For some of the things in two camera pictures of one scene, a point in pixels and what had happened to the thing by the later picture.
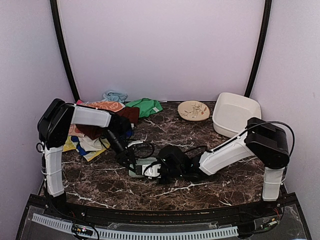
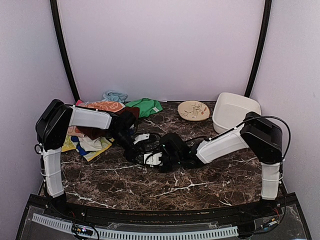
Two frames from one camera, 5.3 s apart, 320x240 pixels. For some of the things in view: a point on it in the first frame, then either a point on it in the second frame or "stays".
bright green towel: (147, 106) stays
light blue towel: (114, 96) stays
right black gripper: (163, 182) → (166, 169)
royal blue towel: (79, 147) stays
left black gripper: (124, 156) → (135, 153)
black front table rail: (252, 211) stays
